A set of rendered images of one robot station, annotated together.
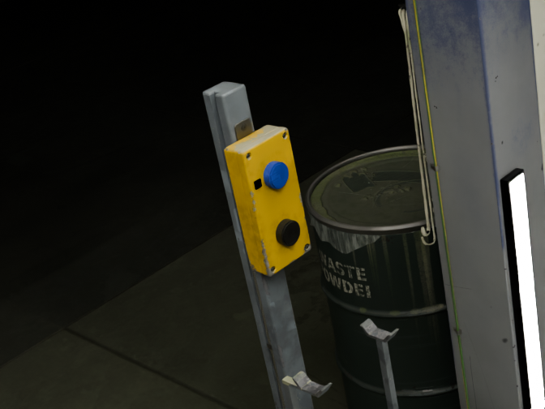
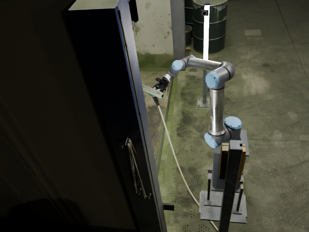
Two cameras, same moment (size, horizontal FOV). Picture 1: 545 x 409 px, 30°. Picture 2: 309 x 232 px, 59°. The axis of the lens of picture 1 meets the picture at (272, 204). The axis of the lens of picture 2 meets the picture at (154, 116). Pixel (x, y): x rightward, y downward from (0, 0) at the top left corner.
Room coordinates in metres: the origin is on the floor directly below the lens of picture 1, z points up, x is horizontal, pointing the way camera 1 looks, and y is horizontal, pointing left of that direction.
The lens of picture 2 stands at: (2.53, 0.49, 2.67)
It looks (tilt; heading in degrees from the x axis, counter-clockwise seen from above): 44 degrees down; 234
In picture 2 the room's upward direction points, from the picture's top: 8 degrees counter-clockwise
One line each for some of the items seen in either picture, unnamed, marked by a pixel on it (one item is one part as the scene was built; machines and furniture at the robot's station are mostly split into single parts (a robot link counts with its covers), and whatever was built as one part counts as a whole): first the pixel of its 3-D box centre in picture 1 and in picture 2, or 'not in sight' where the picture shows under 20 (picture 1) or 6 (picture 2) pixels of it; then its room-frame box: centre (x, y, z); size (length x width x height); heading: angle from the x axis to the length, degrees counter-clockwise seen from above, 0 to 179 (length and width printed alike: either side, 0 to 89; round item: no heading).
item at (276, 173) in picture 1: (276, 174); not in sight; (1.70, -0.02, 1.48); 0.05 x 0.02 x 0.05; 130
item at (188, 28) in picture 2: not in sight; (184, 35); (-0.82, -2.87, 0.14); 0.31 x 0.29 x 0.28; 40
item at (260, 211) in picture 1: (268, 200); (231, 162); (1.73, 0.01, 1.42); 0.12 x 0.06 x 0.26; 130
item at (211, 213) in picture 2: not in sight; (222, 206); (1.67, -0.05, 0.78); 0.31 x 0.23 x 0.01; 130
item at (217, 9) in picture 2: not in sight; (209, 24); (-0.97, -2.41, 0.44); 0.59 x 0.58 x 0.89; 55
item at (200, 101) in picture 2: not in sight; (204, 102); (0.23, -1.46, 0.01); 0.20 x 0.20 x 0.01; 40
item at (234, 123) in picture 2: not in sight; (231, 128); (1.04, -0.45, 0.83); 0.17 x 0.15 x 0.18; 170
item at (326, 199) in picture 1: (397, 188); not in sight; (2.81, -0.39, 0.86); 0.54 x 0.54 x 0.01
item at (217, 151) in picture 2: not in sight; (227, 161); (1.03, -0.45, 0.32); 0.31 x 0.31 x 0.64; 40
